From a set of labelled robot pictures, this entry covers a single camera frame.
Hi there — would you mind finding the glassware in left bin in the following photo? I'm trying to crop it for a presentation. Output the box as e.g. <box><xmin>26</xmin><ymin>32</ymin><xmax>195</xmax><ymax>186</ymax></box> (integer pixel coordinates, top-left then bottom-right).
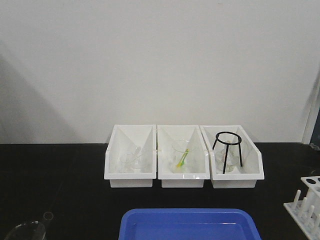
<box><xmin>118</xmin><ymin>146</ymin><xmax>147</xmax><ymax>174</ymax></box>

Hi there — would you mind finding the white test tube rack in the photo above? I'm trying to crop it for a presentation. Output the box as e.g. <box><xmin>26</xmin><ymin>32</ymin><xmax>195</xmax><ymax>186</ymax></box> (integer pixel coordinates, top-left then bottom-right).
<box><xmin>283</xmin><ymin>176</ymin><xmax>320</xmax><ymax>240</ymax></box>

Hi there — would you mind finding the white storage bin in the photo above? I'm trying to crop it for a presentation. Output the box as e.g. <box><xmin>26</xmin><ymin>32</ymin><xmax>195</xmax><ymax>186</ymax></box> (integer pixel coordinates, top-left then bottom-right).
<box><xmin>104</xmin><ymin>124</ymin><xmax>157</xmax><ymax>188</ymax></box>
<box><xmin>157</xmin><ymin>125</ymin><xmax>210</xmax><ymax>189</ymax></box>
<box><xmin>200</xmin><ymin>125</ymin><xmax>265</xmax><ymax>189</ymax></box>

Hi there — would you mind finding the yellow green plastic spoon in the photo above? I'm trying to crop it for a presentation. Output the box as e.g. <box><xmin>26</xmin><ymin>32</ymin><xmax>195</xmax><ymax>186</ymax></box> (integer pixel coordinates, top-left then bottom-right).
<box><xmin>176</xmin><ymin>148</ymin><xmax>190</xmax><ymax>168</ymax></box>

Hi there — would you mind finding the blue plastic tray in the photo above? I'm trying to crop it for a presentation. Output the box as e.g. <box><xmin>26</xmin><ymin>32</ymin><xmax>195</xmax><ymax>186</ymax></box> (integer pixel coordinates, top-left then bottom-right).
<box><xmin>118</xmin><ymin>208</ymin><xmax>261</xmax><ymax>240</ymax></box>

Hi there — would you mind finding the left white storage bin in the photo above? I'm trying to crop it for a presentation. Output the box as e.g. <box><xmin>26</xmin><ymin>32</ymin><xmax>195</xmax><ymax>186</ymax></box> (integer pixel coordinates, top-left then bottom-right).
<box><xmin>104</xmin><ymin>124</ymin><xmax>157</xmax><ymax>188</ymax></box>

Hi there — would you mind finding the black metal tripod stand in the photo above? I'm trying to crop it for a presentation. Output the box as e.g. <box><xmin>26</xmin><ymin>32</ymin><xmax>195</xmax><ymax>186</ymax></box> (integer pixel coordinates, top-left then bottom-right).
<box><xmin>212</xmin><ymin>131</ymin><xmax>243</xmax><ymax>174</ymax></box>

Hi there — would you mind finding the middle white storage bin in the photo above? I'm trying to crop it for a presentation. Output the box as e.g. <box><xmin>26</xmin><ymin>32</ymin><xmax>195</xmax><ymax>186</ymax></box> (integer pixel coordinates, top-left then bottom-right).
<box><xmin>157</xmin><ymin>125</ymin><xmax>210</xmax><ymax>189</ymax></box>

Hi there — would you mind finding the glass beaker in middle bin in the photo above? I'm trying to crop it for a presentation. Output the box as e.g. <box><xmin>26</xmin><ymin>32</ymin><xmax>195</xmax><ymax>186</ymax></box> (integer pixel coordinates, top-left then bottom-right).
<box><xmin>170</xmin><ymin>139</ymin><xmax>196</xmax><ymax>174</ymax></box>

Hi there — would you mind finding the glass flask in right bin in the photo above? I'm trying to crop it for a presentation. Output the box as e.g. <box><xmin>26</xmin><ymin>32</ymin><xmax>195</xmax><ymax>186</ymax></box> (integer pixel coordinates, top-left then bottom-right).
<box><xmin>213</xmin><ymin>142</ymin><xmax>240</xmax><ymax>174</ymax></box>

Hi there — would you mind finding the right white storage bin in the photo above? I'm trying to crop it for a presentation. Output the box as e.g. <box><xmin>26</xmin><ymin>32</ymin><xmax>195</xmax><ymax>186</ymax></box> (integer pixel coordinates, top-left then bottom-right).
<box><xmin>200</xmin><ymin>125</ymin><xmax>265</xmax><ymax>189</ymax></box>

